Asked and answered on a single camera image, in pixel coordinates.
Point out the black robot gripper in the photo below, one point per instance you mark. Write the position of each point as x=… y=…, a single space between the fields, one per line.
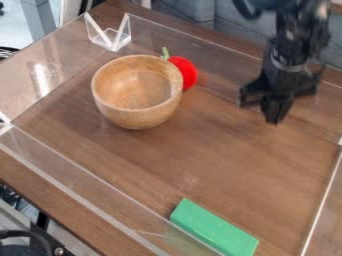
x=277 y=87

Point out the red plush strawberry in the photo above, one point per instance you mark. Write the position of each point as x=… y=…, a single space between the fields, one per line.
x=186 y=67

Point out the wooden bowl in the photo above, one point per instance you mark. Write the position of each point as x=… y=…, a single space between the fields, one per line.
x=138 y=91

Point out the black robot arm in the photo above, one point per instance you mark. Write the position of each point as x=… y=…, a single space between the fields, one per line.
x=292 y=68

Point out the green rectangular block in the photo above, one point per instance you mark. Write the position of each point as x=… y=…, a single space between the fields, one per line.
x=213 y=230

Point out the clear acrylic tray enclosure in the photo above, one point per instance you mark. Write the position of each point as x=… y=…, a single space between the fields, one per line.
x=110 y=182

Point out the black metal table bracket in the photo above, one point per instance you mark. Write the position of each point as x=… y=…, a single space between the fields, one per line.
x=39 y=228

